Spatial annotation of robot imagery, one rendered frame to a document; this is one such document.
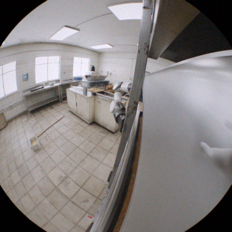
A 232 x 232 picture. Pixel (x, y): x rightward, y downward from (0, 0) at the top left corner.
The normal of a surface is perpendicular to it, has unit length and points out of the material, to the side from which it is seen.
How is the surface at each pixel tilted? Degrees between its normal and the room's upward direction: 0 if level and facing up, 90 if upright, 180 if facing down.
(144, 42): 90
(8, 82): 90
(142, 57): 90
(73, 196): 0
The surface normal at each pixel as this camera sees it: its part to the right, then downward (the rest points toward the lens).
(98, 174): 0.13, -0.86
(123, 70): -0.43, 0.40
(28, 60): 0.89, 0.32
